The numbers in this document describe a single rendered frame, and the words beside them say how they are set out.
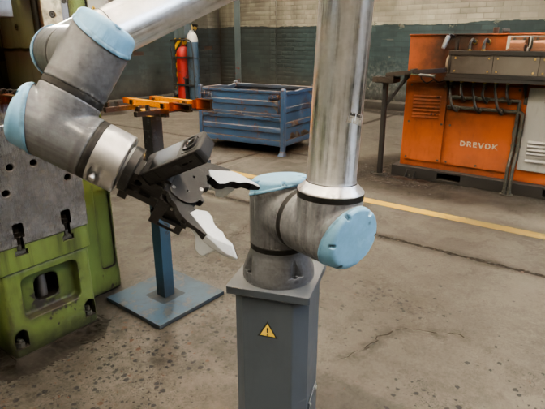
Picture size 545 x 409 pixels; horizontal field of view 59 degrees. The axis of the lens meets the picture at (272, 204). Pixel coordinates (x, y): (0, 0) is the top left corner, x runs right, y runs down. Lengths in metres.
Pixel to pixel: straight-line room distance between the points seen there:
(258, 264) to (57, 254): 1.09
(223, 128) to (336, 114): 4.72
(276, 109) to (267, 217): 4.14
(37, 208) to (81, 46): 1.35
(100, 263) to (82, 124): 1.82
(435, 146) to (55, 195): 3.36
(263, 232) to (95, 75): 0.62
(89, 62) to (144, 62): 9.17
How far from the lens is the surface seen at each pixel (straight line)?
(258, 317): 1.27
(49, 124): 0.72
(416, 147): 4.61
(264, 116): 5.31
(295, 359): 1.32
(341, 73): 1.00
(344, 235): 1.02
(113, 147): 0.71
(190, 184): 0.72
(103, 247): 2.50
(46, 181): 2.02
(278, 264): 1.21
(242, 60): 10.91
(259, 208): 1.17
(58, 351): 2.21
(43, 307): 2.22
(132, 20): 0.90
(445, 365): 2.08
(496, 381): 2.07
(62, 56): 0.74
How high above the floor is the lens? 1.19
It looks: 19 degrees down
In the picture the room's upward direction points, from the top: straight up
